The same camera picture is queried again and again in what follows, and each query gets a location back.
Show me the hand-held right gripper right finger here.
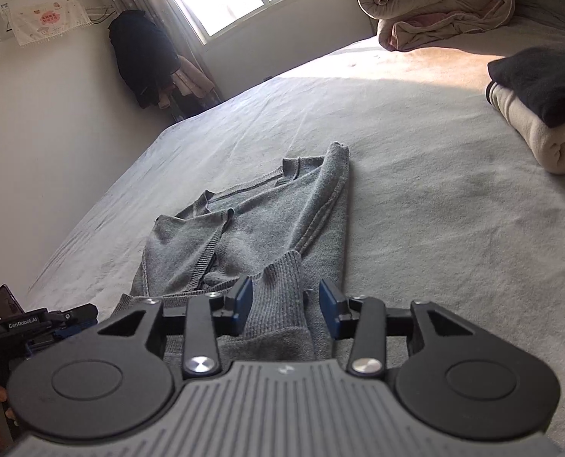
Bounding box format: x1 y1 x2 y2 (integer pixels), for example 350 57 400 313
318 278 459 378

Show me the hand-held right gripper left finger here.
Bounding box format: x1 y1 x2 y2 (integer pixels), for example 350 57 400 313
98 275 255 378

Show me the grey knit sweater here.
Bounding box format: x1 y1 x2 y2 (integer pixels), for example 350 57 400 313
104 141 352 367

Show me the smartphone on stand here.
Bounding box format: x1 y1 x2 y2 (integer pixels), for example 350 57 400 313
0 284 26 321

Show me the pink hanging garment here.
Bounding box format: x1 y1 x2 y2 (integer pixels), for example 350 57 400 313
161 54 215 105

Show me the dark hanging coat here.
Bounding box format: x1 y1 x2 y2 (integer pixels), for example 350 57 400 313
108 10 181 109

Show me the beige folded garment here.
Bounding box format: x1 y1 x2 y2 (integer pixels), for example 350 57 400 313
485 81 565 175

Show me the black folded garment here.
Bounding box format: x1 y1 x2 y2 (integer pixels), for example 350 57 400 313
487 46 565 128

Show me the patterned curtain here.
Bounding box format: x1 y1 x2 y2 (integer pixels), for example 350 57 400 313
92 0 223 105

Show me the folded beige pink quilt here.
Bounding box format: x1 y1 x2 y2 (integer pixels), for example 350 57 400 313
357 0 515 52

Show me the covered wall air conditioner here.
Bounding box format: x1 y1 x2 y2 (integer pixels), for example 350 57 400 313
0 0 93 48

